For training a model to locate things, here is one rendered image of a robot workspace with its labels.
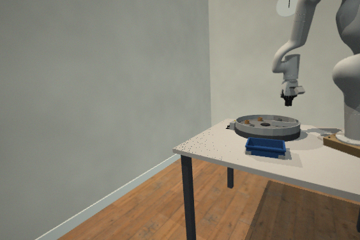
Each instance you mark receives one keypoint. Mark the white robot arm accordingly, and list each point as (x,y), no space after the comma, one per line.
(346,73)

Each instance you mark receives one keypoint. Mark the blue crate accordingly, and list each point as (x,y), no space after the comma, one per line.
(258,147)

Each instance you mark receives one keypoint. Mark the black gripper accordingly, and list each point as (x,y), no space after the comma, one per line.
(288,94)

